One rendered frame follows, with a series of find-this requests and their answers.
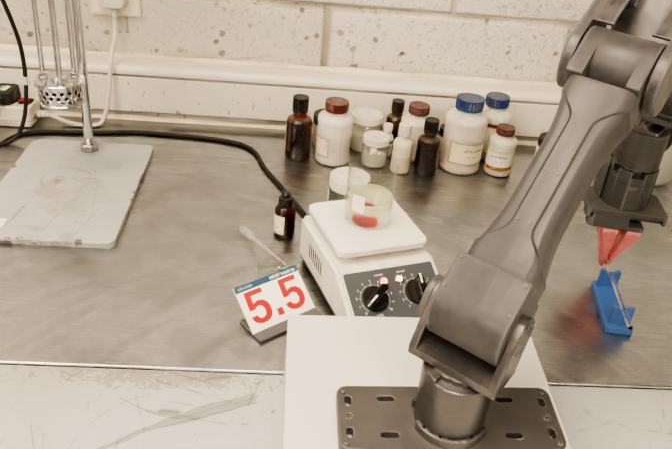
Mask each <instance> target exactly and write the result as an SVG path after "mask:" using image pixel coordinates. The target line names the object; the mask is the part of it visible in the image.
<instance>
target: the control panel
mask: <svg viewBox="0 0 672 449"><path fill-rule="evenodd" d="M418 273H421V274H422V275H423V276H424V279H425V282H426V283H427V284H429V282H430V280H431V279H432V278H433V277H434V276H435V275H436V274H435V272H434V269H433V266H432V264H431V261H428V262H421V263H415V264H408V265H402V266H395V267H389V268H383V269H376V270H370V271H363V272H357V273H350V274H345V275H343V278H344V282H345V285H346V289H347V292H348V295H349V299H350V302H351V305H352V309H353V312H354V316H364V317H409V318H420V316H418V315H417V314H415V313H416V311H417V308H418V306H419V304H416V303H413V302H412V301H411V300H410V299H409V298H408V297H407V295H406V292H405V287H406V285H407V283H408V282H409V281H410V280H412V279H414V278H415V277H416V276H417V275H418ZM398 275H401V276H402V277H403V280H402V281H398V280H397V279H396V277H397V276H398ZM382 278H386V279H387V280H388V282H387V283H386V284H387V285H388V286H389V289H388V290H387V292H386V293H387V294H388V297H389V303H388V305H387V307H386V308H385V309H384V310H383V311H380V312H373V311H371V310H369V309H368V308H366V307H365V305H364V304H363V301H362V294H363V292H364V290H365V289H366V288H367V287H369V286H373V285H374V286H379V287H380V286H381V285H382V284H383V283H382V282H381V279H382Z"/></svg>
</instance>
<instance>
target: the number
mask: <svg viewBox="0 0 672 449"><path fill-rule="evenodd" d="M238 295H239V297H240V299H241V302H242V304H243V306H244V308H245V311H246V313H247V315H248V317H249V320H250V322H251V324H252V327H253V329H254V328H256V327H258V326H261V325H263V324H265V323H268V322H270V321H272V320H275V319H277V318H279V317H282V316H284V315H286V314H289V313H291V312H293V311H296V310H298V309H300V308H303V307H305V306H307V305H310V304H311V302H310V300H309V298H308V296H307V293H306V291H305V289H304V287H303V285H302V283H301V280H300V278H299V276H298V274H297V272H296V271H295V272H293V273H290V274H287V275H285V276H282V277H280V278H277V279H275V280H272V281H269V282H267V283H264V284H262V285H259V286H257V287H254V288H252V289H249V290H246V291H244V292H241V293H239V294H238Z"/></svg>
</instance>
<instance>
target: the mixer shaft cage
mask: <svg viewBox="0 0 672 449"><path fill-rule="evenodd" d="M64 2H65V12H66V22H67V32H68V42H69V52H70V62H71V71H62V67H61V57H60V48H59V39H58V29H57V20H56V11H55V1H54V0H48V8H49V17H50V26H51V34H52V43H53V52H54V61H55V70H56V71H50V72H45V66H44V57H43V49H42V40H41V32H40V24H39V15H38V7H37V0H31V4H32V12H33V20H34V28H35V37H36V45H37V53H38V61H39V69H40V73H39V74H38V76H36V77H35V78H34V86H35V88H37V90H38V100H37V101H38V104H39V105H40V106H42V107H44V108H48V109H54V110H64V109H71V108H75V107H78V106H81V105H82V104H83V103H85V101H86V98H85V96H84V91H83V87H84V85H85V77H84V76H83V75H81V74H79V73H78V71H77V69H76V59H75V49H74V38H73V28H72V17H71V7H70V0H64ZM76 100H77V102H76ZM54 103H57V105H54ZM49 104H50V105H49ZM61 104H64V105H61ZM69 104H70V105H69Z"/></svg>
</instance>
